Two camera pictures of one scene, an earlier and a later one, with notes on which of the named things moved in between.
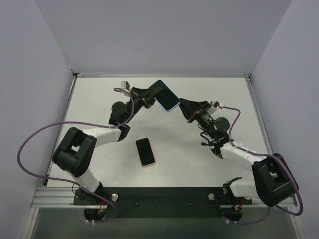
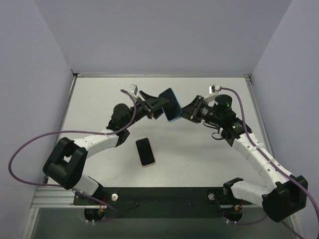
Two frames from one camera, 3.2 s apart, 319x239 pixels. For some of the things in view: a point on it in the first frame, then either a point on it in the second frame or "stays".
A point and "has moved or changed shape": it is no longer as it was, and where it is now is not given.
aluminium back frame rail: [159, 75] stays
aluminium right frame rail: [251, 88] stays
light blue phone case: [165, 97] has moved or changed shape
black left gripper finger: [145, 93] → [155, 101]
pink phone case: [145, 152] stays
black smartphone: [165, 96] has moved or changed shape
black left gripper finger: [149, 102] → [157, 112]
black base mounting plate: [162, 202] stays
